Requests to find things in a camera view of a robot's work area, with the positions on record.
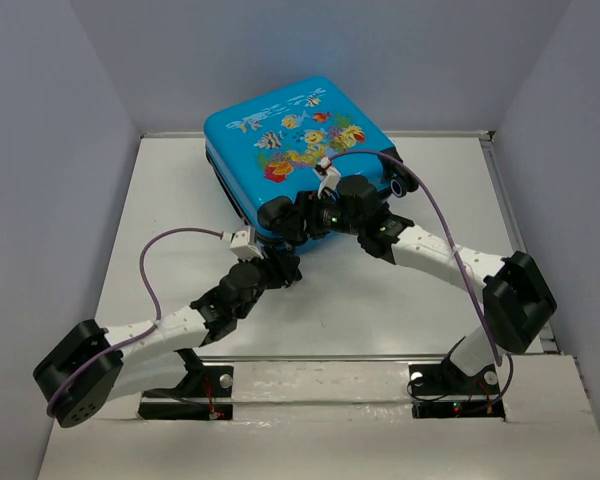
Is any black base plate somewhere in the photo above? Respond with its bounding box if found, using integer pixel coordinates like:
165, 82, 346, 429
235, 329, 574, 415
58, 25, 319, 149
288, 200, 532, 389
137, 365, 234, 421
406, 363, 506, 420

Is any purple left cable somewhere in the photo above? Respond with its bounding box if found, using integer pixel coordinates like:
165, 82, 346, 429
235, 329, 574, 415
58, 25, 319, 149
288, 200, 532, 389
45, 227, 231, 419

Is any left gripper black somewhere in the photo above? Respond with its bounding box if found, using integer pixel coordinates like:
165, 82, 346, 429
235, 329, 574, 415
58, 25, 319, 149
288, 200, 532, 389
233, 245, 298, 320

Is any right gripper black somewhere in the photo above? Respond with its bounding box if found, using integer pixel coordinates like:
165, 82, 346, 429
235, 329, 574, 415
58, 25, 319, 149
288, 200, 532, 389
272, 189, 363, 241

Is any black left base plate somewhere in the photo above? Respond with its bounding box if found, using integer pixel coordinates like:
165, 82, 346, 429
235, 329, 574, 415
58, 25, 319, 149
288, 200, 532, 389
137, 365, 234, 421

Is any purple cable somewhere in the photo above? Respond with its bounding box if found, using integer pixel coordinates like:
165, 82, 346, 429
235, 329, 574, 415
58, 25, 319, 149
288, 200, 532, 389
45, 227, 231, 419
313, 150, 515, 414

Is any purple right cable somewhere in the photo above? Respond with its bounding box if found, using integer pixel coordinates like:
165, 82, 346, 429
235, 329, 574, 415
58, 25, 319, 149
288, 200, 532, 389
313, 150, 515, 414

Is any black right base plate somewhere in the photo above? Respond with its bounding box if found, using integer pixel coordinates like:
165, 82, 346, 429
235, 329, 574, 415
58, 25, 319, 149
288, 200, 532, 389
406, 363, 506, 420

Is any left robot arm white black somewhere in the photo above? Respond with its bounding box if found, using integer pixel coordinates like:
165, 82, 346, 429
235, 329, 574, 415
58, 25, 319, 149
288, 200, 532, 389
33, 247, 302, 428

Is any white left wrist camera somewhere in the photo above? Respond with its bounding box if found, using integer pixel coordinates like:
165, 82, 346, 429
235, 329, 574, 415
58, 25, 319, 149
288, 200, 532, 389
221, 226, 264, 261

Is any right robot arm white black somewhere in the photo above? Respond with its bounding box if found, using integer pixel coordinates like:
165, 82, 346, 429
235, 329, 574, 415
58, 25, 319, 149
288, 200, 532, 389
294, 175, 557, 392

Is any blue hard-shell suitcase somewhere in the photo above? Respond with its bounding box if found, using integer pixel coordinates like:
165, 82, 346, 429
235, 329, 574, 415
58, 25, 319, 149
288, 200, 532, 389
203, 76, 418, 249

